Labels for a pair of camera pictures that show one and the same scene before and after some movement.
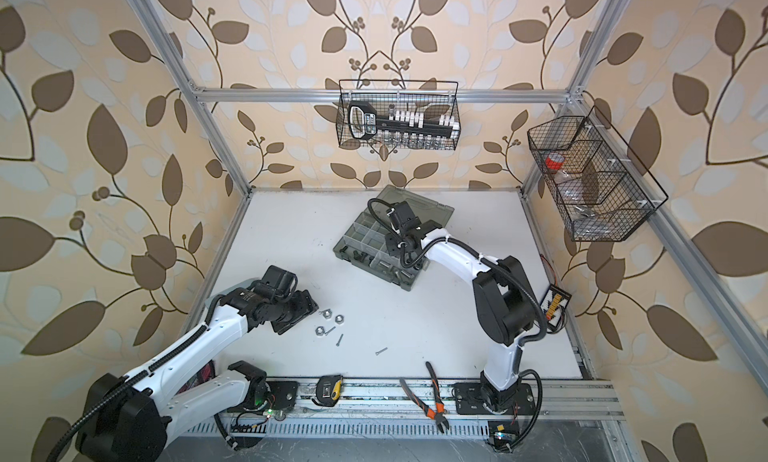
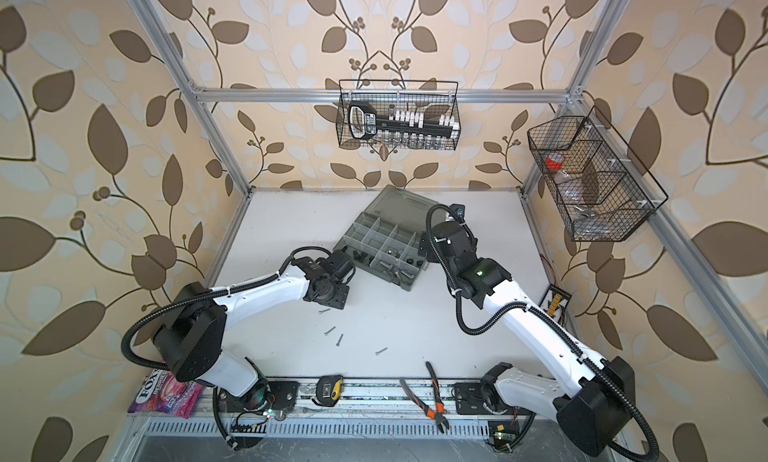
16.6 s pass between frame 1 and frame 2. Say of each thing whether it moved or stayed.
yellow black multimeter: stayed
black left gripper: moved
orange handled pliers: stayed
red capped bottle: stayed
